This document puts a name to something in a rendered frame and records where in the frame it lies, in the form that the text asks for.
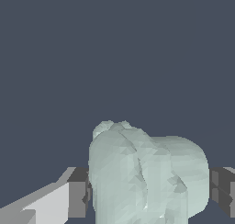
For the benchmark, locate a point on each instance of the pale green lumpy object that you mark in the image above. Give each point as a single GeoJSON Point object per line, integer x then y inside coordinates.
{"type": "Point", "coordinates": [147, 178]}

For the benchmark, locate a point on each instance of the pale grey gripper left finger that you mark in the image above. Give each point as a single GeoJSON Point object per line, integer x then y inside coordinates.
{"type": "Point", "coordinates": [52, 200]}

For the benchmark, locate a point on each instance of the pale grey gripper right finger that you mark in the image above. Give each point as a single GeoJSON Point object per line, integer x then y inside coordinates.
{"type": "Point", "coordinates": [222, 188]}

